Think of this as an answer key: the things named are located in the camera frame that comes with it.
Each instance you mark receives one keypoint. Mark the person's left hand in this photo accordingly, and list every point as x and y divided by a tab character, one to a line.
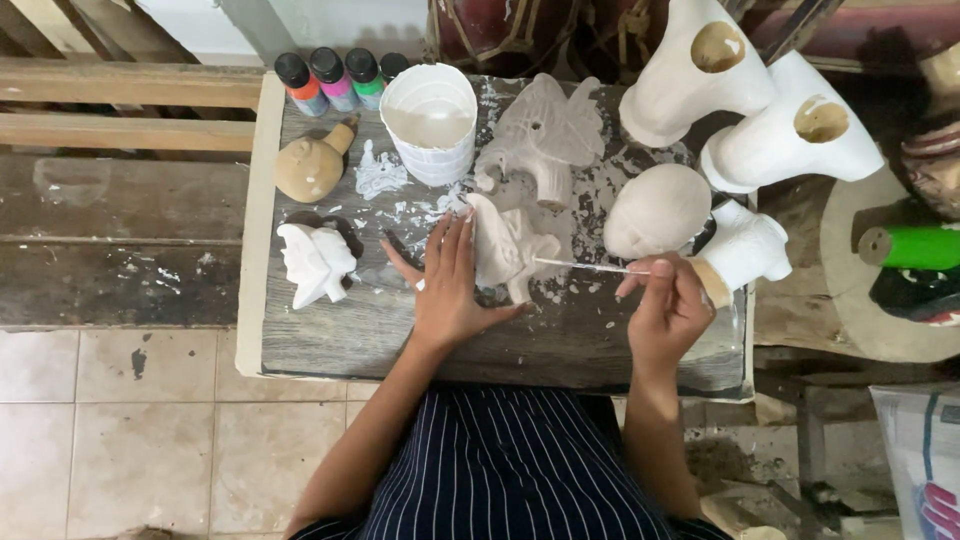
446	300

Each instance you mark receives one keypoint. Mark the person's right hand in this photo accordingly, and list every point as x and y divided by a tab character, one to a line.
671	319

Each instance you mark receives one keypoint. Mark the unpainted carved wooden figure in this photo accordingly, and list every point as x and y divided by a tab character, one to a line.
506	247

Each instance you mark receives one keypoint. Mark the thin white paintbrush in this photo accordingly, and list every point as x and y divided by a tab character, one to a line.
585	265

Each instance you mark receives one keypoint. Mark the white carving with wood base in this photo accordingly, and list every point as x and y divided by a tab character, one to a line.
746	247

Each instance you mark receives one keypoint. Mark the round pale wooden head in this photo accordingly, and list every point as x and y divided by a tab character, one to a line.
656	210

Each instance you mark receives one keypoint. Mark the small white painted carving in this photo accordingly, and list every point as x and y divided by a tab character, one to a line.
316	262

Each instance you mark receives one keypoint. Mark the round wooden slab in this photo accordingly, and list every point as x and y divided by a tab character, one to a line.
844	300

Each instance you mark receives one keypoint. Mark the white plastic paint cup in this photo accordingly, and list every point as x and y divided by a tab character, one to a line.
429	124

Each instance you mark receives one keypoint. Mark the navy striped apron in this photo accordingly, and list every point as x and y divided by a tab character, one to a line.
510	472

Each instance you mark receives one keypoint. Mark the tan round wooden figure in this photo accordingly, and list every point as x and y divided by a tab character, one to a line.
311	166

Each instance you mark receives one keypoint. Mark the heap of wood offcuts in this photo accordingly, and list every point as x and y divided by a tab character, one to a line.
772	480

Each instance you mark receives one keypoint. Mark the large winged carved figure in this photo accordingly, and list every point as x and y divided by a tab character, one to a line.
544	127

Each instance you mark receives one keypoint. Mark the tall white statue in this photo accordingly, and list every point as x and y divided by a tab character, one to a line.
795	142
690	79

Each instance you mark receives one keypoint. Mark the green paint bottle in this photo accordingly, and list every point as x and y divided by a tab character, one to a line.
366	81

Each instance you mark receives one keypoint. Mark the black-capped paint bottle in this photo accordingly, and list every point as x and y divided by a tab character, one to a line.
393	66

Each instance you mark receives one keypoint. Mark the pink paint bottle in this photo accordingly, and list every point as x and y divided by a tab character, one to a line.
335	82

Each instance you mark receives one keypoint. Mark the black painted mask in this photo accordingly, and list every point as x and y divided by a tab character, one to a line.
919	296

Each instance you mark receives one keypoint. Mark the orange paint bottle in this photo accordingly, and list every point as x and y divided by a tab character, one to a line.
304	88

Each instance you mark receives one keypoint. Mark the green cylinder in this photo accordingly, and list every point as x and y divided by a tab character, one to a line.
919	247

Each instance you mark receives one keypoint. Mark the dark red drum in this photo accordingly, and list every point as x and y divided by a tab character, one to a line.
499	34

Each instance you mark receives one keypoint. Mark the white woven sack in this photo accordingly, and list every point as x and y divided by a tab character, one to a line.
919	450

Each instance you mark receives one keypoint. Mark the painted wooden mask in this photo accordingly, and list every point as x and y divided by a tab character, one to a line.
934	169

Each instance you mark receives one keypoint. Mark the wooden bench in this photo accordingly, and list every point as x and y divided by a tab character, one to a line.
120	217

